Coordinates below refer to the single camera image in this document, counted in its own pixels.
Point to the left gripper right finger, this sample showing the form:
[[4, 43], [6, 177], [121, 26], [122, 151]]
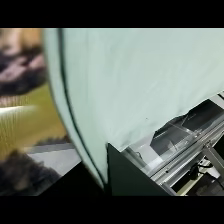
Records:
[[130, 176]]

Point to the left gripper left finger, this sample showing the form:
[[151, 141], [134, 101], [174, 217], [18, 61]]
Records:
[[75, 183]]

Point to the mint green shirt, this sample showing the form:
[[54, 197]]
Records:
[[133, 83]]

